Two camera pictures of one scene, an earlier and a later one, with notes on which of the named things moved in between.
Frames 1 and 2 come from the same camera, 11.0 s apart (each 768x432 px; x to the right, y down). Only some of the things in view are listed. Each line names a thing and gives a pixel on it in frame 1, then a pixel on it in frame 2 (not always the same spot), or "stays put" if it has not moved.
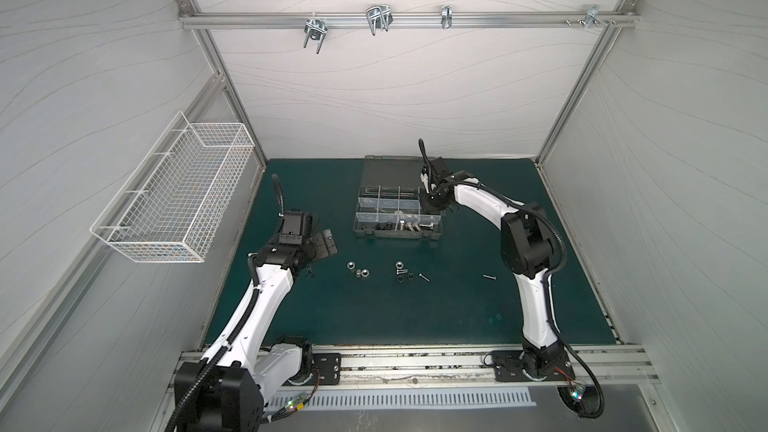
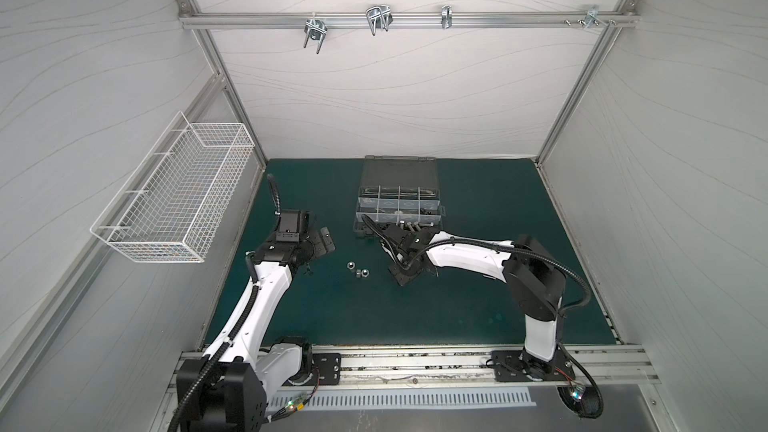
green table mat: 456,290 stays put
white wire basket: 174,201 stays put
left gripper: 320,249 stays put
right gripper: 429,199 → 396,246
